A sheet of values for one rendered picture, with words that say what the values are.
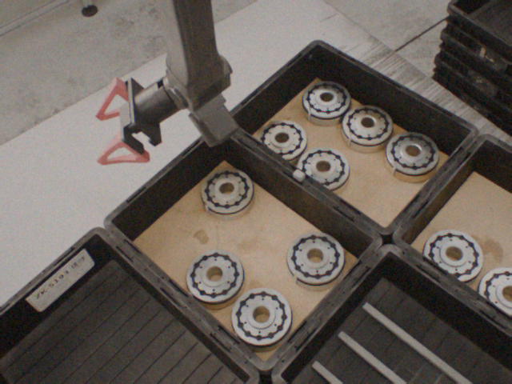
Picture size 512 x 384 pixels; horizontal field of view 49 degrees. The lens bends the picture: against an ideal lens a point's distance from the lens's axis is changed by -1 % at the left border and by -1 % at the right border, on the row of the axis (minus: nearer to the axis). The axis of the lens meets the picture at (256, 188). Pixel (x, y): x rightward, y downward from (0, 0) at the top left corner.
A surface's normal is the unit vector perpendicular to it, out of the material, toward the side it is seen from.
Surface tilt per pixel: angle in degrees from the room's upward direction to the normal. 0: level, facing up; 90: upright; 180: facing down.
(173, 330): 0
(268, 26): 0
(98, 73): 0
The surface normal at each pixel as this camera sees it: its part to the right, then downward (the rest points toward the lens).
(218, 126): 0.37, 0.22
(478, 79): -0.79, 0.54
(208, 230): -0.07, -0.54
